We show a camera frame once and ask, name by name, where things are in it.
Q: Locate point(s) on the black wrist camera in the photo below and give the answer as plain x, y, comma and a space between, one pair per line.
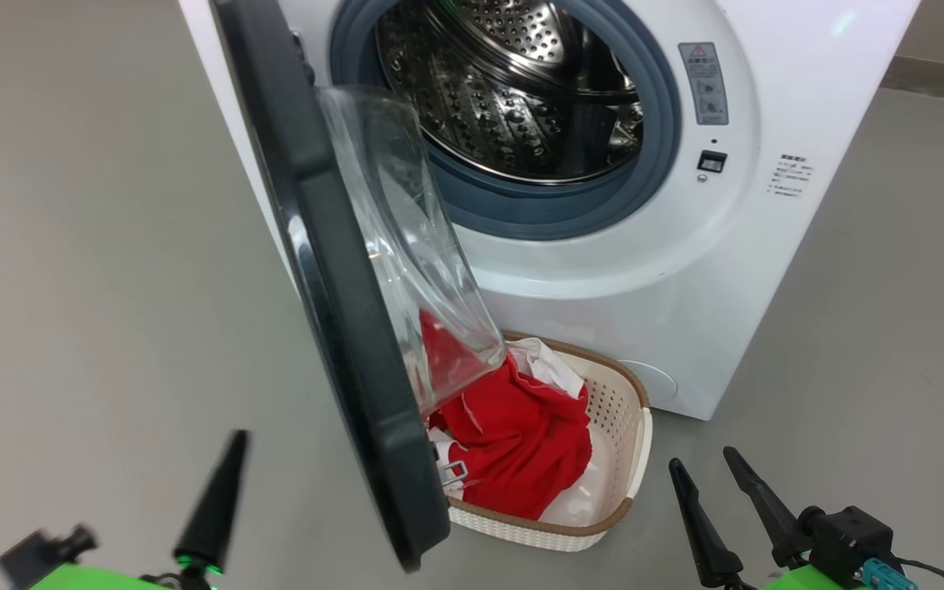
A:
849, 537
38, 557

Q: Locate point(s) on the grey warning label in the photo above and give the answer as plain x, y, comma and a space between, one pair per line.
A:
703, 82

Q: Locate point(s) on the white front-load washing machine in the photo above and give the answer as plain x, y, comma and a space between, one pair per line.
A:
808, 270

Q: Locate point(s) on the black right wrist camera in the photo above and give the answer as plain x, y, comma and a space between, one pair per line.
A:
849, 537

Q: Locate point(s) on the black round glass washer door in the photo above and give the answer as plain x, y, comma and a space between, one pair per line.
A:
341, 311

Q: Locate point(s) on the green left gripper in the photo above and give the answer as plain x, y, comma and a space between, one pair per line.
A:
95, 580

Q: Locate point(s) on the grey rubber door seal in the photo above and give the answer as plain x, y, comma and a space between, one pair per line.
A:
521, 209

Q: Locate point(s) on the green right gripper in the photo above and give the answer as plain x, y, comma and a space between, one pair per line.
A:
808, 580

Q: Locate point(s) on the white garment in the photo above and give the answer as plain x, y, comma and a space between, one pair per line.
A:
550, 365

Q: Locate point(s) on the black door latch socket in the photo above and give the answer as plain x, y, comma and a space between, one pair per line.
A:
712, 161

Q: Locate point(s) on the cream perforated laundry basket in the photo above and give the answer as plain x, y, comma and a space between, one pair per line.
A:
619, 426

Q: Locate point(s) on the perforated steel washer drum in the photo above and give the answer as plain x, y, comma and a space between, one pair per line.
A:
505, 106

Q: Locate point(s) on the red garment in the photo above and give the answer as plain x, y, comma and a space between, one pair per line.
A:
521, 442

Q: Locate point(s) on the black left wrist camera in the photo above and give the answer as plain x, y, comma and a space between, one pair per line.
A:
38, 557

